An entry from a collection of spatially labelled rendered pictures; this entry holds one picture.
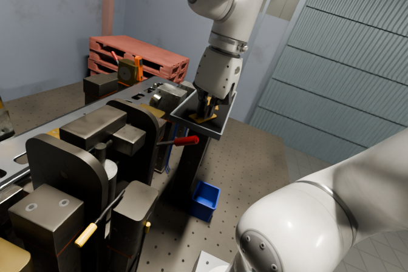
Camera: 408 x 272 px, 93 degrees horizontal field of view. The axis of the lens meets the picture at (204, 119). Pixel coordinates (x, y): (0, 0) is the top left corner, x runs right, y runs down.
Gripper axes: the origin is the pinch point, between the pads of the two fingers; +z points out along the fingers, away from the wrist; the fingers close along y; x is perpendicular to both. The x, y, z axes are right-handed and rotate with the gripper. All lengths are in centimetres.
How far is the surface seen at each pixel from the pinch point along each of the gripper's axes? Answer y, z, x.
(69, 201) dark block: -3.3, 6.8, 33.1
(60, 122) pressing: 34.0, 18.6, 22.1
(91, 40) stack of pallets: 217, 41, -70
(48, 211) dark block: -3.3, 6.8, 35.5
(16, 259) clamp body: -4.2, 11.8, 39.5
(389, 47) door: -40, -47, -276
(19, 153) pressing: 24.7, 18.7, 33.4
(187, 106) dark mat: 6.4, 2.7, -0.4
